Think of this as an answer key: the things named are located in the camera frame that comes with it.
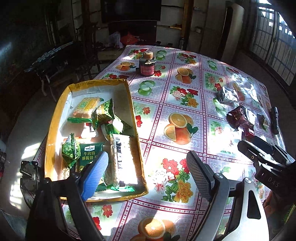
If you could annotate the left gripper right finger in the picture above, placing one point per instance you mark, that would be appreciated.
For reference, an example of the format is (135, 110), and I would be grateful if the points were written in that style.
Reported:
(247, 219)

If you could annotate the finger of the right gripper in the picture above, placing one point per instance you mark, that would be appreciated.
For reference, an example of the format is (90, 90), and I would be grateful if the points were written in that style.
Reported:
(263, 143)
(253, 154)

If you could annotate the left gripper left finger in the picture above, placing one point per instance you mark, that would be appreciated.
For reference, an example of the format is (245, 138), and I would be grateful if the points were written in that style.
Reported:
(46, 219)

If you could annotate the red labelled snack packet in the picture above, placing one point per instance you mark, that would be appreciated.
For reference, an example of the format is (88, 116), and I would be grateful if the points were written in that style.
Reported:
(248, 134)

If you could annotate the silver black foil snack bag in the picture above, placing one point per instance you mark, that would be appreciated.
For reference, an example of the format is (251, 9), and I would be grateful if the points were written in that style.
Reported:
(249, 118)

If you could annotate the maroon snack bag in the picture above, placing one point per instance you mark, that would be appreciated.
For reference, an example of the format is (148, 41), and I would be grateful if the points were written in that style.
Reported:
(237, 117)

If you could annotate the small clear green-edged cookie pack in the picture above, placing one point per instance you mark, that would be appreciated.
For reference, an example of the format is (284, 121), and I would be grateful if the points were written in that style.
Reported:
(71, 151)

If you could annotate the grey foil snack packet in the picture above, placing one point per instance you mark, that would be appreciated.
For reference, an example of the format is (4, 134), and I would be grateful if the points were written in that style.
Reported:
(227, 95)

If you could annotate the dark green biscuit bar pack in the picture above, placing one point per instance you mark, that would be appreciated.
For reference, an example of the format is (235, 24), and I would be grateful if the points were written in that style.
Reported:
(88, 153)

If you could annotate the orange cracker pack with barcode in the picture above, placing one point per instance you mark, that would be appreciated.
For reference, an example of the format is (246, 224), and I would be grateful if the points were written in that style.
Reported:
(121, 174)

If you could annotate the red white small snack packet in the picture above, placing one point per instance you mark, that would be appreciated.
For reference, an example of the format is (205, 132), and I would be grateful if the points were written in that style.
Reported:
(88, 131)

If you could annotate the green white torn snack bag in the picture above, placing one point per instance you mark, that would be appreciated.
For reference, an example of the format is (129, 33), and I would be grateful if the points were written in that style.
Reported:
(116, 126)

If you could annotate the green yellow cracker pack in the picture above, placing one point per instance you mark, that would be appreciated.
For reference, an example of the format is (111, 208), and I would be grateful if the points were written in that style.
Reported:
(83, 111)

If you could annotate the green crinkled snack packet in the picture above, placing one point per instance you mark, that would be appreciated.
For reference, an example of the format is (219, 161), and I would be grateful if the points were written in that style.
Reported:
(103, 114)

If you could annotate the person's right hand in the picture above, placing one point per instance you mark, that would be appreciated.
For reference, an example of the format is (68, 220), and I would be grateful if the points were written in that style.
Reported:
(273, 205)

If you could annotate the small olive wrapper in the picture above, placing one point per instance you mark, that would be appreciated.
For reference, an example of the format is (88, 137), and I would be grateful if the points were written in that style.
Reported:
(263, 122)

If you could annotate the black flashlight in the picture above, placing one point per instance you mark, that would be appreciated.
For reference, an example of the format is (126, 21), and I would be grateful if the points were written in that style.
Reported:
(274, 120)

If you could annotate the floral fruit vinyl tablecloth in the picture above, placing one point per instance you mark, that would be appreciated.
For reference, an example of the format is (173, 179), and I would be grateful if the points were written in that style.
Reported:
(176, 111)

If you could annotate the yellow cardboard box tray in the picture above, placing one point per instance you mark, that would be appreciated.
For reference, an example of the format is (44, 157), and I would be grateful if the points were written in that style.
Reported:
(56, 168)

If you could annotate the window with grille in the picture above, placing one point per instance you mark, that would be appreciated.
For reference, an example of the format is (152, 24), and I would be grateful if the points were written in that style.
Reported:
(273, 41)

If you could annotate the white air conditioner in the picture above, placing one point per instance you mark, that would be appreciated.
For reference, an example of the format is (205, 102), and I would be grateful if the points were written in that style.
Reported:
(231, 32)

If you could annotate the dark red cork-topped jar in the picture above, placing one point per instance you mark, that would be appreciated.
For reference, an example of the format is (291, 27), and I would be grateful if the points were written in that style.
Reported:
(147, 64)

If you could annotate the black television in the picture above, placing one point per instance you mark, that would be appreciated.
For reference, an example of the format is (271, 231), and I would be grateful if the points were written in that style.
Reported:
(138, 10)

